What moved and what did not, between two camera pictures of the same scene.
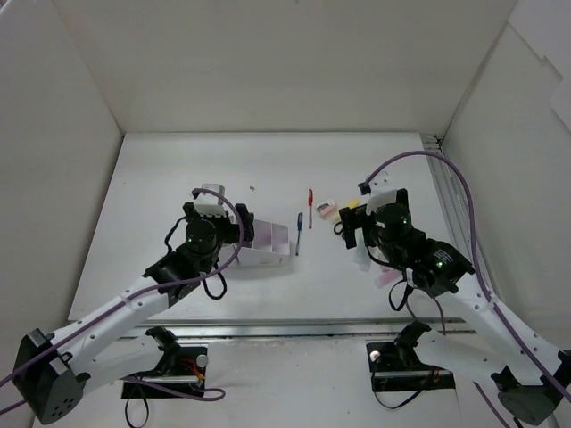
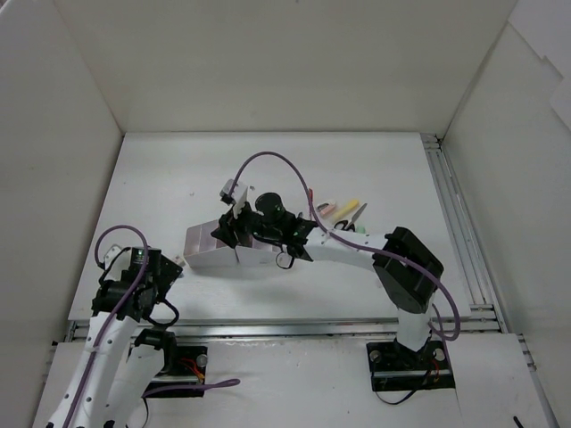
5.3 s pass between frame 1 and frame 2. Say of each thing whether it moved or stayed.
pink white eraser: stayed
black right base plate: stayed
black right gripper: moved
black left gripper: moved
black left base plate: stayed
